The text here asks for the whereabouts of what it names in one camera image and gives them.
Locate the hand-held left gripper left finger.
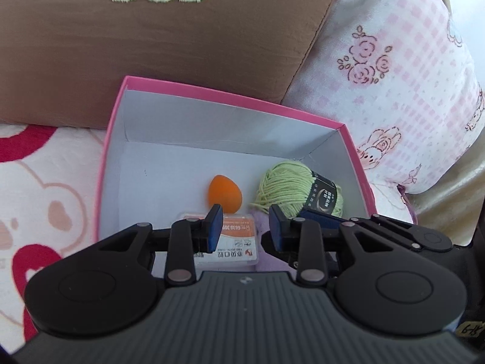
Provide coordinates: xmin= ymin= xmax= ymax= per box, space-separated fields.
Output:
xmin=99 ymin=204 xmax=223 ymax=287

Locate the clear floss box orange label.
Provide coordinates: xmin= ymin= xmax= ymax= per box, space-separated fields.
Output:
xmin=178 ymin=212 xmax=262 ymax=268

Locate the orange makeup sponge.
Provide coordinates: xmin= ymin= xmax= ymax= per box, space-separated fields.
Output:
xmin=208 ymin=175 xmax=241 ymax=215

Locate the brown embroidered pillow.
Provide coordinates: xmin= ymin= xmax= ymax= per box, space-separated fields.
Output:
xmin=0 ymin=0 xmax=347 ymax=131

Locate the red bear printed blanket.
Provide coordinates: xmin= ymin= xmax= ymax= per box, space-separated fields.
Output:
xmin=0 ymin=123 xmax=417 ymax=353

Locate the beige bed sheet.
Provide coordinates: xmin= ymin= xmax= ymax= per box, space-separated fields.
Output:
xmin=409 ymin=121 xmax=485 ymax=247

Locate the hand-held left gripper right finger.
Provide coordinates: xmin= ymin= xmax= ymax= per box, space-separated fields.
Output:
xmin=268 ymin=204 xmax=400 ymax=286

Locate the green yarn ball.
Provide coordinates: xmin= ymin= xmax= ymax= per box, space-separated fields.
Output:
xmin=249 ymin=160 xmax=345 ymax=221

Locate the pink checked pillow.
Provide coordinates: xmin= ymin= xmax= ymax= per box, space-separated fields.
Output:
xmin=282 ymin=0 xmax=485 ymax=196

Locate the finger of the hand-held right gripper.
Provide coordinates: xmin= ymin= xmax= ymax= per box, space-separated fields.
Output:
xmin=299 ymin=208 xmax=422 ymax=251

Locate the pink cardboard box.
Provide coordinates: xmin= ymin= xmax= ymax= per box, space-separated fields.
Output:
xmin=93 ymin=76 xmax=377 ymax=274

